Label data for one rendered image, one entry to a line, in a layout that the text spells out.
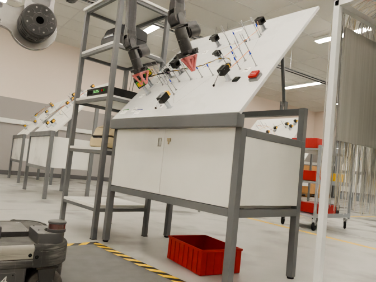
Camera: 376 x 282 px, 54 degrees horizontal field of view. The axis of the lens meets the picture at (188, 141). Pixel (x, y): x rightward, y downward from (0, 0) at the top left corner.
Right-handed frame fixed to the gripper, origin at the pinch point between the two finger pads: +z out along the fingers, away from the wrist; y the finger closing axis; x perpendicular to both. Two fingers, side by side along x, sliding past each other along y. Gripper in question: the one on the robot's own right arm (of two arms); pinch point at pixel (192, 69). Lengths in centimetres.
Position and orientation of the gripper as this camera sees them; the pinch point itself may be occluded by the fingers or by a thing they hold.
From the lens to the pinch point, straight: 178.6
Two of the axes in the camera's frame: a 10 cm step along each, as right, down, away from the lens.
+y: -5.7, 0.0, 8.2
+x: -7.6, 3.8, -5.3
